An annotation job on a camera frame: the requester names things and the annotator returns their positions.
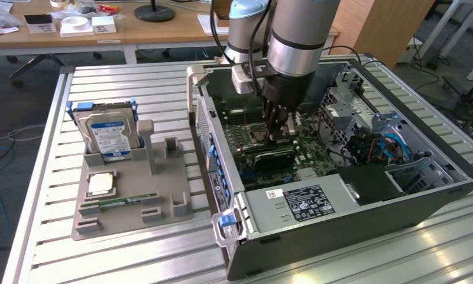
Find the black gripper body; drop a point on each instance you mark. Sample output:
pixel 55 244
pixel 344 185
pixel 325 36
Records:
pixel 288 88

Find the black graphics card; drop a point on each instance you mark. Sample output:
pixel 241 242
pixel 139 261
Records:
pixel 273 161

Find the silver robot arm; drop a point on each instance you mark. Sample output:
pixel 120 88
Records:
pixel 300 38

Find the metal socket cover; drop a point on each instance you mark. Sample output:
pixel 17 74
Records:
pixel 292 125

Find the CPU socket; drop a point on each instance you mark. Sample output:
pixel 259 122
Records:
pixel 257 134

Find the green motherboard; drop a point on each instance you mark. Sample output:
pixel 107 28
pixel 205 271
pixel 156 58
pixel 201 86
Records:
pixel 307 159

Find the blue expansion slot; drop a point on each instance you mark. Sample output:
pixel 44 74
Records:
pixel 247 174

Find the perforated metal drive cage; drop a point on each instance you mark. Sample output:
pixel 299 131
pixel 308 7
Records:
pixel 355 124

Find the white paper stack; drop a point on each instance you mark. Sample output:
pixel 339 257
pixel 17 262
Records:
pixel 205 25

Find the grey power supply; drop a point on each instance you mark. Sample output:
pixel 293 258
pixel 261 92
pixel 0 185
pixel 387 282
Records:
pixel 268 213

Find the black plastic shroud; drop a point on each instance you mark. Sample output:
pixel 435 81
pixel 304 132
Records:
pixel 371 183

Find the brown cardboard box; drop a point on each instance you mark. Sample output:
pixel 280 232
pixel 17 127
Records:
pixel 221 10

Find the wooden cabinet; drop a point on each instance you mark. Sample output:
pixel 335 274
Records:
pixel 387 29

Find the wooden desk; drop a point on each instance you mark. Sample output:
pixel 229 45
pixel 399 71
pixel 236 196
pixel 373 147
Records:
pixel 43 41
pixel 169 32

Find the grey parts rack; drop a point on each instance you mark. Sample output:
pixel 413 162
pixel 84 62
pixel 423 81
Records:
pixel 141 183

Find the metal disk bay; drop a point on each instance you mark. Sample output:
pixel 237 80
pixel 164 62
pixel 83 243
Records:
pixel 417 177

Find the dark open PC case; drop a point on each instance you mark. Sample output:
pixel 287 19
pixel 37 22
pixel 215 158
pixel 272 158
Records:
pixel 339 236

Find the hard disk with blue carrier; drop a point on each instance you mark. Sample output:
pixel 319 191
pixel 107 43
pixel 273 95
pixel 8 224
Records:
pixel 108 136

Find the black round lamp base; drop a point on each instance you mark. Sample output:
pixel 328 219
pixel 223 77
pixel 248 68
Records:
pixel 153 13

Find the black stand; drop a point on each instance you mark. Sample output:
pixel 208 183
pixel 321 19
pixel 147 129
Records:
pixel 471 88

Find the silver CPU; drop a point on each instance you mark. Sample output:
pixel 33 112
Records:
pixel 100 184

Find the plain white box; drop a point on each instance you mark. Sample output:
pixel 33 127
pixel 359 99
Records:
pixel 103 25

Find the red packet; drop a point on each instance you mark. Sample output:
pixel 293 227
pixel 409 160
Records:
pixel 107 9

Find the flat white box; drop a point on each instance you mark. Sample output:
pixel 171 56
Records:
pixel 76 32

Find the clear bag with dark part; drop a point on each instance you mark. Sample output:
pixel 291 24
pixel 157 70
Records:
pixel 84 10

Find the white tape roll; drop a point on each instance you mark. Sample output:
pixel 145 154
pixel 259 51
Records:
pixel 75 22

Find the beige tape roll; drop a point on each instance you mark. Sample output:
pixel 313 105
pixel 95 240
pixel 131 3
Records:
pixel 57 3

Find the white box with black lid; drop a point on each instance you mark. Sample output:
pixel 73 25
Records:
pixel 39 23

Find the pink paper card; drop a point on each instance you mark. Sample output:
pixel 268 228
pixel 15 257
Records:
pixel 4 30

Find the crumpled grey plastic bag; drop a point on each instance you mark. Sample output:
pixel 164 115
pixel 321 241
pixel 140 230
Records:
pixel 0 13

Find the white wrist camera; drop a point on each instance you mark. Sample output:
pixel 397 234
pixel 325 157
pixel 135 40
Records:
pixel 244 81

